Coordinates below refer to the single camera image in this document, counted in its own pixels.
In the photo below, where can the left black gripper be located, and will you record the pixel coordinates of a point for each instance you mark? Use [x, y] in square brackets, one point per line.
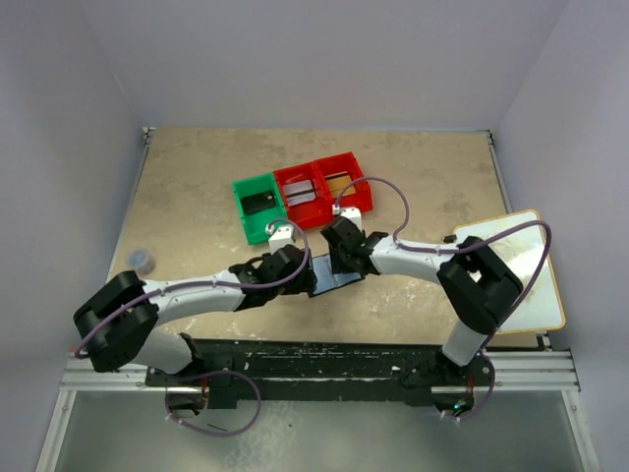
[301, 284]

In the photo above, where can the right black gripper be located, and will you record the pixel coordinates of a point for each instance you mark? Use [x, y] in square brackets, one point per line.
[337, 265]

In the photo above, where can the black leather card holder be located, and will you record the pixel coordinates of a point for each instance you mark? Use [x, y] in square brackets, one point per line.
[327, 280]

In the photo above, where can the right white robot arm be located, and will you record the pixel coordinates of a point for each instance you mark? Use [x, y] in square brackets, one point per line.
[479, 285]

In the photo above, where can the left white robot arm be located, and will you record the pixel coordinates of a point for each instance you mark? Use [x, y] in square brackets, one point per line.
[118, 324]

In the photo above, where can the gold cards stack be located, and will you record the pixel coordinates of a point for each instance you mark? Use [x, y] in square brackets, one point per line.
[340, 184]

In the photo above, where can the black card holder in bin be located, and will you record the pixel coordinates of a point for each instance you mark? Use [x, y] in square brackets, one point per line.
[258, 202]

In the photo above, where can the silver cards stack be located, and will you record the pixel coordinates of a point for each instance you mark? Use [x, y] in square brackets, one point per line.
[298, 193]

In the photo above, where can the middle red plastic bin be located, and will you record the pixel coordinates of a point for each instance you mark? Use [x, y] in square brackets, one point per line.
[312, 214]

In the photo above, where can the red plastic bin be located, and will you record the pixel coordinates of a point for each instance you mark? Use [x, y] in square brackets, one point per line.
[312, 214]
[346, 162]

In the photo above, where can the right red plastic bin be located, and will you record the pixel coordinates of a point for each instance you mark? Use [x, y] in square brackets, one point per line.
[346, 162]

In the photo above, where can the green plastic bin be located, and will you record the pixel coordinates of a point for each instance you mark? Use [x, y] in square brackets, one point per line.
[254, 225]

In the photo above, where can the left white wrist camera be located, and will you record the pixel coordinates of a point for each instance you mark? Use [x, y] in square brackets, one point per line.
[280, 234]

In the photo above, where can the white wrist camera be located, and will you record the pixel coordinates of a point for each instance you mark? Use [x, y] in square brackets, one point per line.
[280, 234]
[351, 213]

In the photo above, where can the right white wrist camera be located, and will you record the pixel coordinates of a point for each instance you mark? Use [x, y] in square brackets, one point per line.
[351, 213]

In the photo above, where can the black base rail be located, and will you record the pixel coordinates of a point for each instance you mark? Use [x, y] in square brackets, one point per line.
[220, 373]

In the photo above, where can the aluminium frame profile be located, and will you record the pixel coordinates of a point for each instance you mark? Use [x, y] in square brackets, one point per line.
[514, 371]

